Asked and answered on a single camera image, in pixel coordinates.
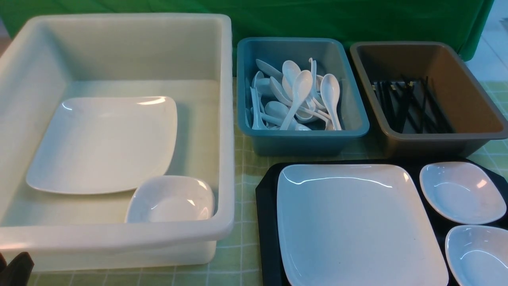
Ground white ceramic soup spoon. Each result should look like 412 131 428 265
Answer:
280 70 313 130

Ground large white square plate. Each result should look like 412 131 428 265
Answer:
277 164 449 286

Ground black chopstick pair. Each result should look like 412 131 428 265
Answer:
420 76 432 133

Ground white bowl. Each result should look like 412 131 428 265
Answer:
125 175 215 223
445 225 508 286
419 161 507 225

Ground white square plate in tub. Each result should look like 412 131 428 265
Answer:
26 96 178 194

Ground white spoon left in bin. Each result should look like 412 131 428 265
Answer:
250 87 268 130

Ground white spoon in bin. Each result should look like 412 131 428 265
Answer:
250 87 268 130
282 60 301 101
320 73 342 130

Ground white spoon centre in bin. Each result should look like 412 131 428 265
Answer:
282 60 301 101

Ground white spoon right in bin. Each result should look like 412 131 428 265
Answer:
320 73 342 130

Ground white bowl in tub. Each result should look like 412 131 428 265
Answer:
125 175 215 223

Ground large white plastic tub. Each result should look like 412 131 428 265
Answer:
1 13 235 271

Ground teal plastic bin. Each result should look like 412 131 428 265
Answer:
237 37 370 157

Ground green checked tablecloth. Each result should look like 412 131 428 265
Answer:
28 79 507 286

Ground black serving tray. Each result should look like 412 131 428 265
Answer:
256 158 508 286

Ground black chopsticks bundle in bin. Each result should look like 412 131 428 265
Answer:
371 75 456 134

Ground brown plastic bin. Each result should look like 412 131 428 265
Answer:
350 41 507 158

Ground green backdrop cloth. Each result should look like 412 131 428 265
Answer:
0 0 494 60

